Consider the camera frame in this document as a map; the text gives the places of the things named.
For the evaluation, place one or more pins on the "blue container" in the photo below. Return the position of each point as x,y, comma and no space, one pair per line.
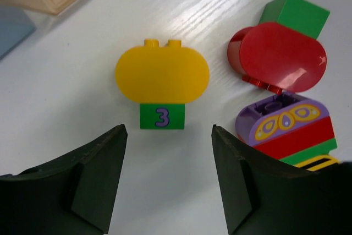
16,26

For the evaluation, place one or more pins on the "green lego brick number three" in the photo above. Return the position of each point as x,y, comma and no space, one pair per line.
162,116

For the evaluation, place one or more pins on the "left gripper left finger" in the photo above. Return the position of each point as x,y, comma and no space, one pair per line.
72,194

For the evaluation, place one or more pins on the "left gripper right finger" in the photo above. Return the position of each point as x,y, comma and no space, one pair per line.
262,195

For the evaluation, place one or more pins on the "plain green lego brick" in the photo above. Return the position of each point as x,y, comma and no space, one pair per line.
300,15

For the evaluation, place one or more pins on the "red oval lego brick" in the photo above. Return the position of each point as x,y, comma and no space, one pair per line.
276,58

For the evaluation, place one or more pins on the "striped stacked lego block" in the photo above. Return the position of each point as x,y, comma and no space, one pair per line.
291,128

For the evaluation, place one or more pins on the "yellow oval lego brick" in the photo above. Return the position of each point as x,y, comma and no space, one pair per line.
151,73

